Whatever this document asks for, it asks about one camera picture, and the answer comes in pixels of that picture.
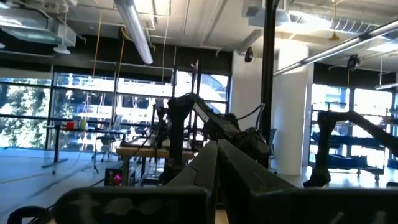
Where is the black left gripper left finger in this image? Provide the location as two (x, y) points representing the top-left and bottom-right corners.
(52, 140), (218, 224)

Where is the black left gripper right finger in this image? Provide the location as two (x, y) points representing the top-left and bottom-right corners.
(218, 139), (398, 224)

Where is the black box pink light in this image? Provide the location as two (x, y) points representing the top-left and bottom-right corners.
(104, 167), (124, 187)

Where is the wooden work table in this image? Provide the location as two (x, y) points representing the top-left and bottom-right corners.
(115, 144), (201, 187)

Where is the white square pillar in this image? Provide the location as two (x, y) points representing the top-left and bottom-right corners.
(273, 39), (314, 177)

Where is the black office chair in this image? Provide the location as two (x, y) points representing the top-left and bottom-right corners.
(93, 115), (124, 162)

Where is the blue shelf cart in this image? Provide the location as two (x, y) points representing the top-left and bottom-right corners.
(308, 101), (387, 183)

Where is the black standing desk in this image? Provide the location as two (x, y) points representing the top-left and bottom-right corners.
(42, 123), (132, 169)

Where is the long white tube light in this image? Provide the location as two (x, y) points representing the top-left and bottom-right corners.
(113, 0), (155, 65)

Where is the white dome lamp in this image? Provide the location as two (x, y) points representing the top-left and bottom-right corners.
(52, 44), (72, 55)

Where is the grey ceiling air unit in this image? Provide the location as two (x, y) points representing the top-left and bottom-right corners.
(0, 7), (78, 47)

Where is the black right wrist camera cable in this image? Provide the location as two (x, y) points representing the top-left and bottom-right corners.
(236, 103), (266, 124)

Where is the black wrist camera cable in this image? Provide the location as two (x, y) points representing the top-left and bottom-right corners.
(6, 205), (54, 224)
(236, 103), (266, 124)

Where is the black metal frame stand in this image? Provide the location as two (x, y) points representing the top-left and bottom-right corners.
(170, 57), (202, 150)

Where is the black hanging cord reel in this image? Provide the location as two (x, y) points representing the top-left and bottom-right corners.
(244, 45), (254, 63)
(346, 54), (361, 70)

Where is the black left wrist camera cable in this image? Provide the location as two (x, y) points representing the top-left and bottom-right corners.
(6, 205), (54, 224)

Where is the long ceiling light rail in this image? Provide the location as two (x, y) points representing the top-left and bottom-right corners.
(272, 19), (398, 77)

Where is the yellow hanging cord pendant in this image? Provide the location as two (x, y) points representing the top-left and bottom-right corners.
(328, 0), (341, 42)

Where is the yellow hanging cord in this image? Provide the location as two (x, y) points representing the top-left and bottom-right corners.
(93, 9), (103, 77)

